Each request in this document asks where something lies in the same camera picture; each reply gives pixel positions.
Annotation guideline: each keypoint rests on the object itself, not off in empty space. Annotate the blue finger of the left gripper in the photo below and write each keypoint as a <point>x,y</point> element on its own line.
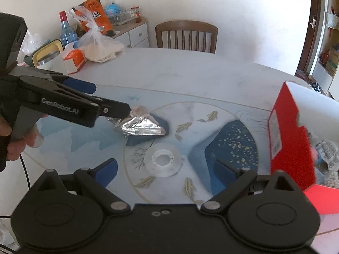
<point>80,85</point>
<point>113,108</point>

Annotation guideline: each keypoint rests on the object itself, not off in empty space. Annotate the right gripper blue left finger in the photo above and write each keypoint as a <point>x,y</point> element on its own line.
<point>105,172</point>

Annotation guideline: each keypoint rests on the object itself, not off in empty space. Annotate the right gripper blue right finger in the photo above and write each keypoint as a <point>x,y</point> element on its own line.
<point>222,175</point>

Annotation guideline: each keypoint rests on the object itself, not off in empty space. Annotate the silver foil bag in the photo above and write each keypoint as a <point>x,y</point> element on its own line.
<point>138,123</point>

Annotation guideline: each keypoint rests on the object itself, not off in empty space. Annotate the white tape roll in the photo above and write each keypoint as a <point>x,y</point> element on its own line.
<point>163,160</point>

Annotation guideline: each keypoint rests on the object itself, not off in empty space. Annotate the pink blue toy figure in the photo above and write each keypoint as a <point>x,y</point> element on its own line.
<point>317,159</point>

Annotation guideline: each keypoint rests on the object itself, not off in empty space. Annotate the cotton swab bag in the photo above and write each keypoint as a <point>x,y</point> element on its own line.
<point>331,179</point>

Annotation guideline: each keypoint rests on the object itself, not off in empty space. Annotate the white printed sachet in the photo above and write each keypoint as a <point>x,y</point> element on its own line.
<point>328,151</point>

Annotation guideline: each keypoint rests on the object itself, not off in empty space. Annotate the left hand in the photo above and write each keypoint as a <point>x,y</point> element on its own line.
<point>32,138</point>

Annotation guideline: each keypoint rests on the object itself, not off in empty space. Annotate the orange white carton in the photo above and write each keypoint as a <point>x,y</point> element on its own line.
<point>73,58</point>

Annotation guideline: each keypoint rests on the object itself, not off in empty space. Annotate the clear plastic bag with food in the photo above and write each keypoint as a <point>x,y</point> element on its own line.
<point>95,46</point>

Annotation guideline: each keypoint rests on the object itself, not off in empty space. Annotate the yellow container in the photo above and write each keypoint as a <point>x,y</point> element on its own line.
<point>52,48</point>

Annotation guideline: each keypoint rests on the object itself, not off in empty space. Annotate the white sideboard cabinet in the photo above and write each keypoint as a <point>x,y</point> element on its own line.
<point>133,34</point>

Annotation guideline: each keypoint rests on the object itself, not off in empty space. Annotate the red cardboard shoe box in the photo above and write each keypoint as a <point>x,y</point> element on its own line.
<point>297,111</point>

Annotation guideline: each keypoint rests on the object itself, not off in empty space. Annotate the orange snack bag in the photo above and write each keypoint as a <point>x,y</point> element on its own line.
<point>100,17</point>

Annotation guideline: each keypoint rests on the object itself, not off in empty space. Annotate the wooden dining chair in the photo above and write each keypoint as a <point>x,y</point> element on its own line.
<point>187,35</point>

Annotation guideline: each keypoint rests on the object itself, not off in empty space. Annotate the white wall cabinet unit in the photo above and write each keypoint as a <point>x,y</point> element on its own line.
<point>324,65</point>

